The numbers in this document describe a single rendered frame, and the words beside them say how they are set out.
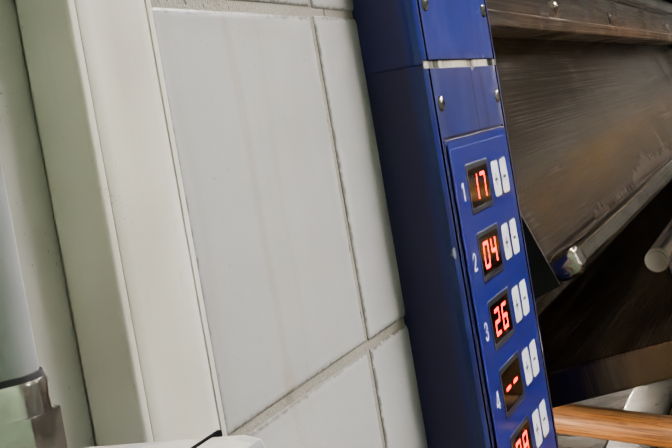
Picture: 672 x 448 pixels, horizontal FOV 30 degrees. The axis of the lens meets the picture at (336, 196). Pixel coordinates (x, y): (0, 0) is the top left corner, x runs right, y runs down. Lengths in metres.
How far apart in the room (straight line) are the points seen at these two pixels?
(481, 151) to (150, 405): 0.37
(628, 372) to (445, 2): 0.30
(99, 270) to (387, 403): 0.26
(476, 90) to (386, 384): 0.19
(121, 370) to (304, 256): 0.17
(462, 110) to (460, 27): 0.05
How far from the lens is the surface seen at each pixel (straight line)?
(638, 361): 0.85
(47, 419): 0.27
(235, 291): 0.45
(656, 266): 0.85
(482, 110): 0.71
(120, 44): 0.37
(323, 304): 0.52
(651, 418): 1.21
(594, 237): 0.92
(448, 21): 0.67
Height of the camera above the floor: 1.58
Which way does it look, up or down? 3 degrees down
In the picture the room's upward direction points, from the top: 10 degrees counter-clockwise
